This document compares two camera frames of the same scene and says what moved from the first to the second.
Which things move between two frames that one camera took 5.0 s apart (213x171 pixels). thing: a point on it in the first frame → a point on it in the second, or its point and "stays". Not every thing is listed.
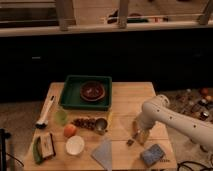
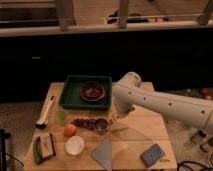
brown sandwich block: x=47 y=145 stays
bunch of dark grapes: x=85 y=122 stays
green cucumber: x=37 y=150 stays
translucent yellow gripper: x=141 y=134 → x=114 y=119
